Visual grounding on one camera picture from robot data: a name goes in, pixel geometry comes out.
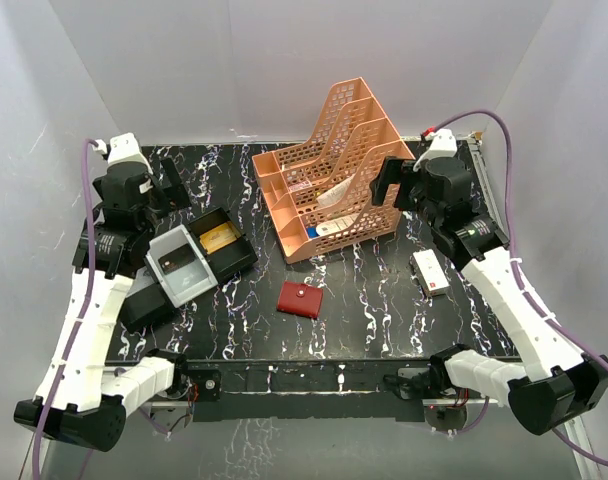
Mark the red leather card holder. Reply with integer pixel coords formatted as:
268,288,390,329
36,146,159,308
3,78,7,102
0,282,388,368
277,281,324,319

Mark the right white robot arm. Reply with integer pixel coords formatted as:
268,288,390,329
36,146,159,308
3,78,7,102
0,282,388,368
370,131,608,435

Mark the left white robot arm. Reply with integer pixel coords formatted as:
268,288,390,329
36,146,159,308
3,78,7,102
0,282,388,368
14,133,188,452

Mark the black card in grey tray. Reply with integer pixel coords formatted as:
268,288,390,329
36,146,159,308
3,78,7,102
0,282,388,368
158,243,196,275

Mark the gold card in black box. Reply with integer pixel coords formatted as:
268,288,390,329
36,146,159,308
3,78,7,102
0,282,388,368
199,221,239,255

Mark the grey plastic tray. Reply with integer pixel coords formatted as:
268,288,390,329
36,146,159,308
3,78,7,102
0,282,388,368
146,225,218,308

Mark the white label packet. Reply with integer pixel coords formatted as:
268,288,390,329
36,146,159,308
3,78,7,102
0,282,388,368
315,213,358,236

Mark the black open tray box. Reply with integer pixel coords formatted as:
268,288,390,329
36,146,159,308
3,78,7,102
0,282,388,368
187,207,258,285

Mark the orange plastic file organizer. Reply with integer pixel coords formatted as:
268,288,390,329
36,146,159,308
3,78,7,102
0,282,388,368
253,77,413,264

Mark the white small box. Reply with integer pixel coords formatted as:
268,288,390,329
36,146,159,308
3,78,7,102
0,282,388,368
411,250,450,297

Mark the black front mounting rail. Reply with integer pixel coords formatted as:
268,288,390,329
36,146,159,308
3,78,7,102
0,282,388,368
183,359,428,422

